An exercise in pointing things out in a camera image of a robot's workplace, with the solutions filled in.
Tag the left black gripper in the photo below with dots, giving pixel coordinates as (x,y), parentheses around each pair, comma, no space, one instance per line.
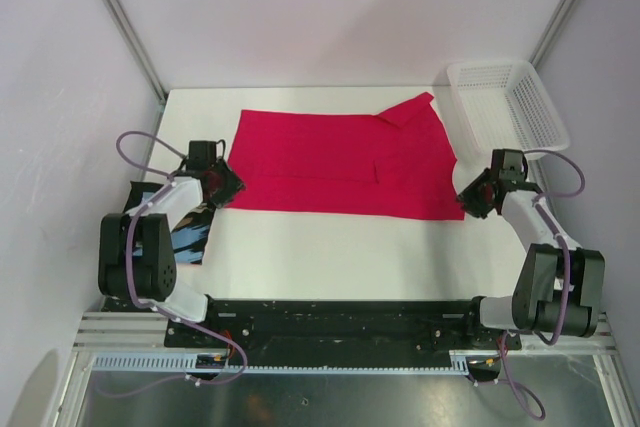
(234,184)

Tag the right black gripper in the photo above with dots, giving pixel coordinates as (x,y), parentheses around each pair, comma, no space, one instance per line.
(467,196)

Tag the red t-shirt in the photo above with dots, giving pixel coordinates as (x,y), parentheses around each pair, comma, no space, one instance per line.
(397,163)

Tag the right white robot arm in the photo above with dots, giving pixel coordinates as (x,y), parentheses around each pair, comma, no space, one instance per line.
(559,288)

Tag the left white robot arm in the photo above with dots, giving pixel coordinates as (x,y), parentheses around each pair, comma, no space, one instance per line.
(164,225)

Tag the folded black printed t-shirt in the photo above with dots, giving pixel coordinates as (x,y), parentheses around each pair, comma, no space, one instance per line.
(189,238)

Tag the white plastic basket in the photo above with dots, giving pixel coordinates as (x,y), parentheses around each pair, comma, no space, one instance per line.
(504,104)

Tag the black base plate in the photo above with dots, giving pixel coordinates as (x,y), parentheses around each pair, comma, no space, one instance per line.
(435,325)

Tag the left aluminium corner post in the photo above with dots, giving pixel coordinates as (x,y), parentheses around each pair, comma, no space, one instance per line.
(123,24)

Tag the aluminium corner post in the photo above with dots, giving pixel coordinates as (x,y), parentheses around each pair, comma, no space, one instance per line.
(552,32)
(123,24)

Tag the right aluminium corner post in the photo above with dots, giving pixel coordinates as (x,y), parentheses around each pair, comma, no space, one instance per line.
(552,32)

